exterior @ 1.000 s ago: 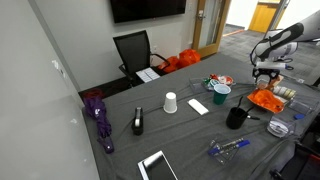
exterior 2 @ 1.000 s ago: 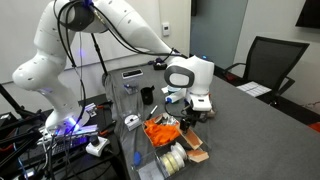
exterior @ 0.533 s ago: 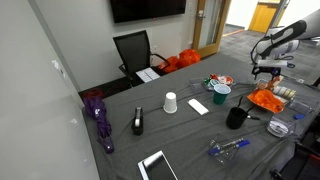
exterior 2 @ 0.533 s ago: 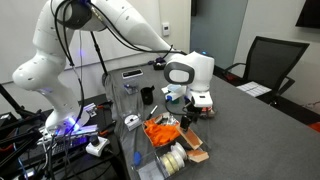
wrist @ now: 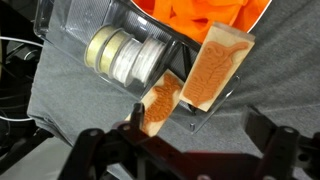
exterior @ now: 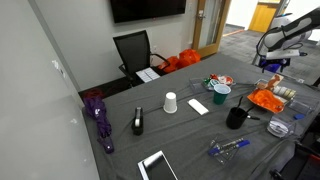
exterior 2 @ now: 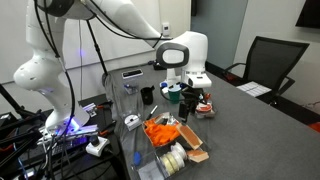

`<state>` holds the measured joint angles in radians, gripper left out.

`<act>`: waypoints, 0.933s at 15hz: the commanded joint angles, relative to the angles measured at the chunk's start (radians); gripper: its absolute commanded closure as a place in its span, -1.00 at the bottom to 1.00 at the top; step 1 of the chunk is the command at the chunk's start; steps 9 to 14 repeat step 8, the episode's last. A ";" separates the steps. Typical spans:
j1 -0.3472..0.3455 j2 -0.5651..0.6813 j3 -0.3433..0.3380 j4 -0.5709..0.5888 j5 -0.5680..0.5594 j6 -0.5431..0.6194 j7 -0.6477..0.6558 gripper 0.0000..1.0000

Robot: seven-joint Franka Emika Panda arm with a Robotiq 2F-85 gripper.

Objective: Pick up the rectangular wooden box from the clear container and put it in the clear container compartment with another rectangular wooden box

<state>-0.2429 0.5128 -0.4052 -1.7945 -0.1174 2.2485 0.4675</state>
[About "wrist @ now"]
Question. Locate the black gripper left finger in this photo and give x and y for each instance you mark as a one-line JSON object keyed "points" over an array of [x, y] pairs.
{"points": [[110, 153]]}

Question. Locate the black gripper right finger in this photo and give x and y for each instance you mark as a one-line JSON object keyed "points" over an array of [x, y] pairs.
{"points": [[283, 153]]}

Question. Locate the long rectangular wooden stamp box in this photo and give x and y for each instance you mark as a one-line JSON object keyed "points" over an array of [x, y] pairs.
{"points": [[213, 70]]}

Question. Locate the clear compartment container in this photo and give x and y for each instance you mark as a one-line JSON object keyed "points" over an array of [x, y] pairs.
{"points": [[83, 16]]}

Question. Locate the grey table cloth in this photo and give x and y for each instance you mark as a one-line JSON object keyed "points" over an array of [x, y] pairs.
{"points": [[283, 83]]}

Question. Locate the yellow ribbon spool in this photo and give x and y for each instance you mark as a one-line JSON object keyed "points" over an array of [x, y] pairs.
{"points": [[113, 50], [95, 45]]}

